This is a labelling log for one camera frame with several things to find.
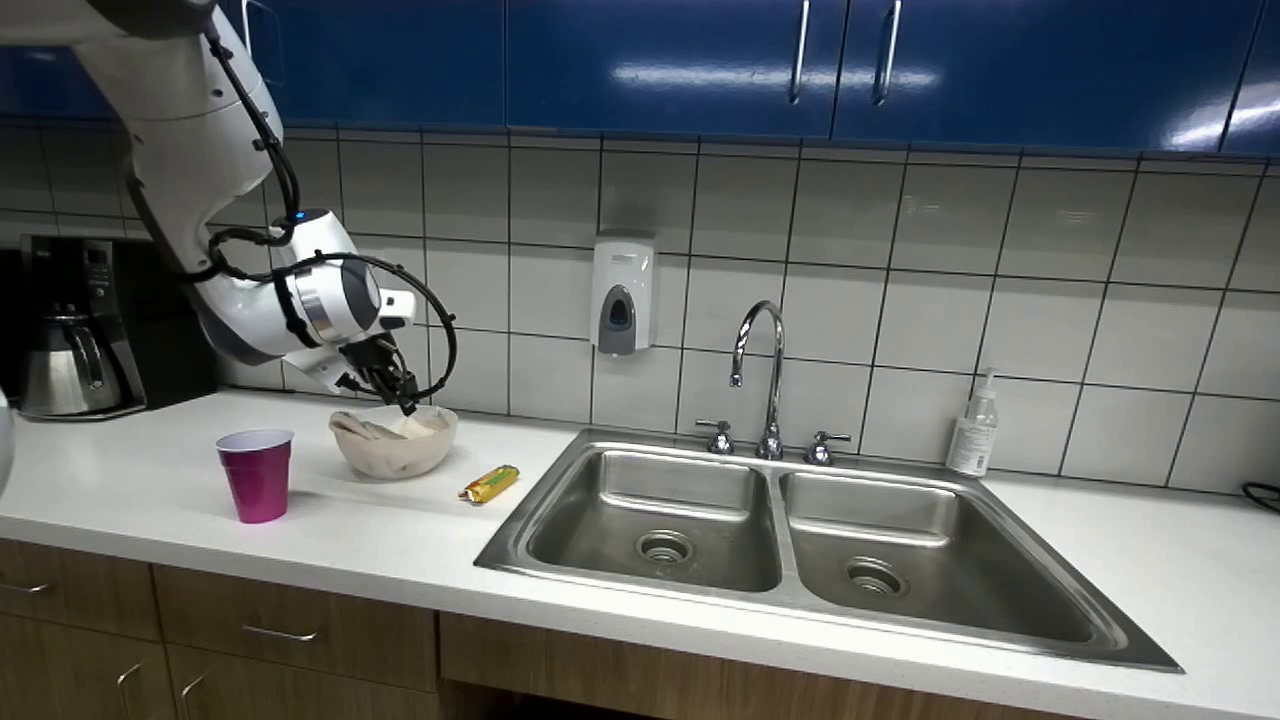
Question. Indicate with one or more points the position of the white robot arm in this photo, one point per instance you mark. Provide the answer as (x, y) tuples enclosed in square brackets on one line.
[(215, 186)]

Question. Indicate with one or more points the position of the stainless steel double sink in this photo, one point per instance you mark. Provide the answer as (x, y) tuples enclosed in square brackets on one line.
[(860, 544)]

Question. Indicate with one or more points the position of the magenta plastic cup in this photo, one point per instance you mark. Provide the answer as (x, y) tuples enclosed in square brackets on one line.
[(258, 473)]

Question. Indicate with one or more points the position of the black coffee maker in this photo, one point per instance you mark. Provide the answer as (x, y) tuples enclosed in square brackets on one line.
[(97, 331)]

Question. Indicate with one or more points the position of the clear plastic bowl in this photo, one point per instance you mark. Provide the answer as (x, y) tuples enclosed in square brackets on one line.
[(395, 446)]

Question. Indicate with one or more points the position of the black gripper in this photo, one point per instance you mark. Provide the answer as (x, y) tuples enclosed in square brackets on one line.
[(383, 371)]

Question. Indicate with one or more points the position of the wooden lower cabinets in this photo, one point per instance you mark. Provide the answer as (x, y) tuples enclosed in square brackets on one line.
[(137, 640)]

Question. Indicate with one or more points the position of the beige cloth towel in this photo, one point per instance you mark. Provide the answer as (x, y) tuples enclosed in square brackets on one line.
[(385, 439)]

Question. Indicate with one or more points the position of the white pump soap bottle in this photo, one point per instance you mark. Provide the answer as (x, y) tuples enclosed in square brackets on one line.
[(974, 431)]

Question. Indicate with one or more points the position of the chrome faucet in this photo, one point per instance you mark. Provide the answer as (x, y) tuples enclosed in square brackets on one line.
[(768, 440)]

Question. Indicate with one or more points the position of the white wall soap dispenser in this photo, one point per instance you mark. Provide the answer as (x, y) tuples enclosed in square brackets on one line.
[(623, 296)]

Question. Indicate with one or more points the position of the blue upper cabinets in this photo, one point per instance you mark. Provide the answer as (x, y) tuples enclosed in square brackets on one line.
[(1120, 79)]

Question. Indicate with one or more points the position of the white wrist camera block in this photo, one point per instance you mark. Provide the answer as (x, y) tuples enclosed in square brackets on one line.
[(399, 304)]

